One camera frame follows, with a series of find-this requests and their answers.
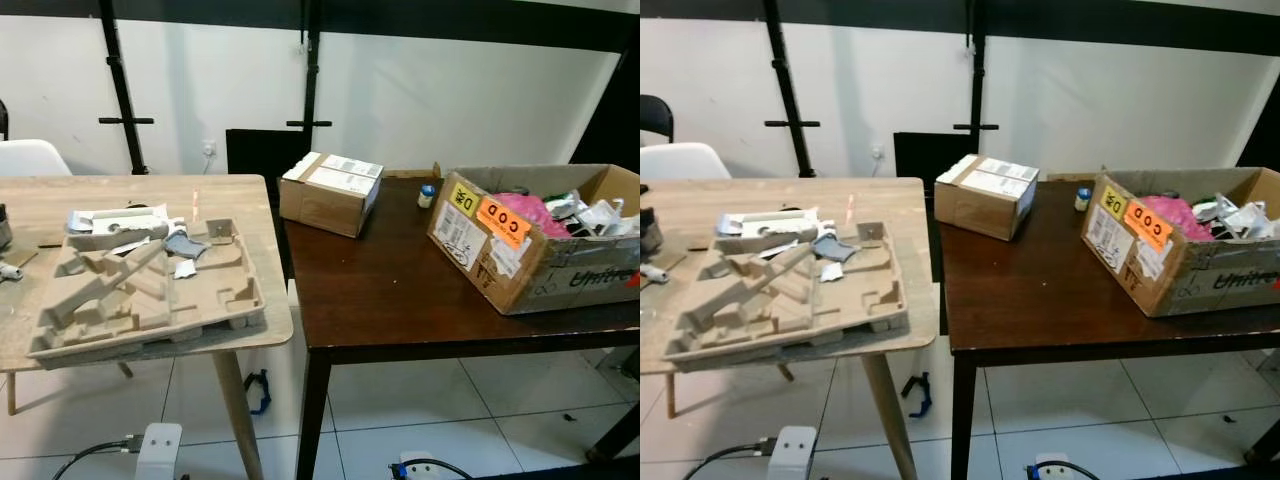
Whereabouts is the white crumpled plastic wrapper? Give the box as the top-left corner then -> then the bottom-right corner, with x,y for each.
572,198 -> 629,239
1212,193 -> 1273,241

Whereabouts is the light wooden table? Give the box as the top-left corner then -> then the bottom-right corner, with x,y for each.
0,175 -> 294,480
640,178 -> 938,480

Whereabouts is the white plastic chair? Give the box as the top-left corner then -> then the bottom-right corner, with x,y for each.
640,142 -> 733,181
0,139 -> 73,178

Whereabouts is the pink plastic bag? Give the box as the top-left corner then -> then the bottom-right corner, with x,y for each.
512,194 -> 573,240
1140,195 -> 1216,241

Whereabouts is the large open cardboard box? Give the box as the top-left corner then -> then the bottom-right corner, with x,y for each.
1081,167 -> 1280,319
427,164 -> 641,317

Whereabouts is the grey white packaging piece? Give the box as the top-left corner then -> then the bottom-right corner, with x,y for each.
714,208 -> 823,255
66,204 -> 172,252

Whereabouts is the beige moulded pulp tray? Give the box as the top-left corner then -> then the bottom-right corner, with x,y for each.
27,218 -> 267,362
676,222 -> 910,374

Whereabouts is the grey blue plastic scrap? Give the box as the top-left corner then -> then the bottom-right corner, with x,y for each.
814,234 -> 860,264
164,231 -> 212,260

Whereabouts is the black slanted stand pole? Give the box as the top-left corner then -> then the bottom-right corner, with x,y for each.
97,0 -> 156,176
763,0 -> 823,179

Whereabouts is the dark brown wooden table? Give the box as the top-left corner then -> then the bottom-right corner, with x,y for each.
925,172 -> 1280,480
270,165 -> 641,480

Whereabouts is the black overhead beam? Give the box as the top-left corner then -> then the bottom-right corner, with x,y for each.
0,0 -> 641,53
640,0 -> 1280,63

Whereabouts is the black flat panel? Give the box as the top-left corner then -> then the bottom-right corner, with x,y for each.
226,128 -> 312,182
893,131 -> 976,183

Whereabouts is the blue black clamp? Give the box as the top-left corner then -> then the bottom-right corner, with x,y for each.
901,372 -> 934,419
243,369 -> 273,416

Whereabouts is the small closed cardboard box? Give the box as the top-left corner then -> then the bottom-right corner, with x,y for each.
934,154 -> 1040,242
279,152 -> 385,239

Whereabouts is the black upright stand pole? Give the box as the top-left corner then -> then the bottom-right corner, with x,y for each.
953,0 -> 1000,157
286,0 -> 334,154

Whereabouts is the black slanted frame post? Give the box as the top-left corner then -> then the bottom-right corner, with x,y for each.
1234,85 -> 1280,173
594,40 -> 641,173

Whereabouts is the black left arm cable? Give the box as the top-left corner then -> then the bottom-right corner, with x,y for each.
52,436 -> 141,480
697,438 -> 779,480

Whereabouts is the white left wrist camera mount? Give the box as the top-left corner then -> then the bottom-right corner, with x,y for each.
134,423 -> 185,480
772,426 -> 819,480

